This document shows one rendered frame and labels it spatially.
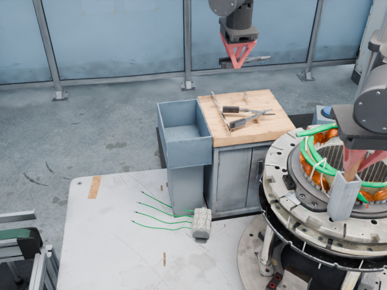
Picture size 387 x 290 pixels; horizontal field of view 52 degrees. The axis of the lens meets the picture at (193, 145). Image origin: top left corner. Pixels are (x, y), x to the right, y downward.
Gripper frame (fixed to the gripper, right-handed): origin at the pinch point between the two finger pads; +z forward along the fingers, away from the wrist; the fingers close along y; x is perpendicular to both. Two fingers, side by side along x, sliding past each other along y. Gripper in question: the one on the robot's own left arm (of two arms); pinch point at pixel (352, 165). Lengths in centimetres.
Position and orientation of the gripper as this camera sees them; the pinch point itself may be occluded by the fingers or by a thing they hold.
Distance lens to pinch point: 65.4
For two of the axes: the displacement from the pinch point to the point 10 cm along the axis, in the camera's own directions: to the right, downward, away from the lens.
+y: 10.0, 0.3, 0.2
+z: -0.4, 7.2, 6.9
